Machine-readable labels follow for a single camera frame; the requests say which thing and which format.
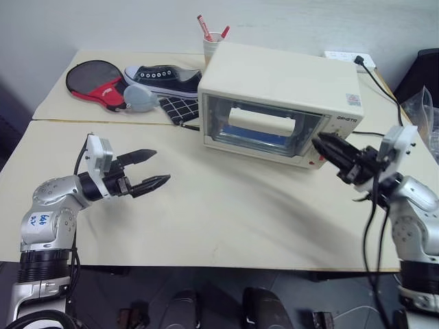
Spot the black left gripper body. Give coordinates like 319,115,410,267
102,157,134,199

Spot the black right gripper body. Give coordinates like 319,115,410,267
337,145,379,186

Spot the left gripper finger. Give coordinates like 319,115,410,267
116,149,158,169
130,173,171,199

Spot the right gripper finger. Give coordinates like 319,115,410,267
318,132,358,157
312,136,351,173

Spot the glass toaster oven door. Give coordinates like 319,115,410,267
204,93,332,159

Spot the blue oven tray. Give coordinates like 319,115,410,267
222,125,293,145

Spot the cream toaster oven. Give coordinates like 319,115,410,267
197,42,365,171

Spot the grey round pouch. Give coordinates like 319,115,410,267
122,84,160,114

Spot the black checkered pouch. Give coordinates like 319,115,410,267
158,95,202,132

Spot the clear plastic bag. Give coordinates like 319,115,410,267
399,84,439,159

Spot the black white sneaker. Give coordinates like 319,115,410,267
123,65,204,101

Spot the white power strip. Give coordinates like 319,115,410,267
322,50,377,74

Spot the black red paddle case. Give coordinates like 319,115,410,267
65,60,126,112

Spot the black chair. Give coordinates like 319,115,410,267
392,49,439,108

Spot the white paper cup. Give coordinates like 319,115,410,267
203,32,224,68

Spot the dark rounded shape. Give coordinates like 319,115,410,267
163,289,207,329
241,287,293,329

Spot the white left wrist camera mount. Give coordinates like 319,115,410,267
84,134,115,200

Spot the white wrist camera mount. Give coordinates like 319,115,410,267
84,134,115,200
355,125,418,193

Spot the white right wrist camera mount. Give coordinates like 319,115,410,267
355,125,418,193

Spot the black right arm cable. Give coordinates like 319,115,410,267
351,147,395,329

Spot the black oven power cable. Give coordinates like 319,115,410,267
352,54,404,138

